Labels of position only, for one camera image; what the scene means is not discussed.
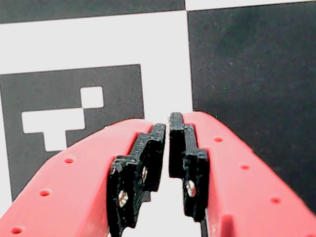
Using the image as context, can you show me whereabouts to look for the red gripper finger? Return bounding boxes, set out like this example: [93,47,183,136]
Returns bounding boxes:
[168,111,316,237]
[0,118,166,237]

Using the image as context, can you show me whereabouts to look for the black white marker mat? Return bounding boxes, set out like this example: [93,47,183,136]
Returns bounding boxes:
[0,0,316,237]

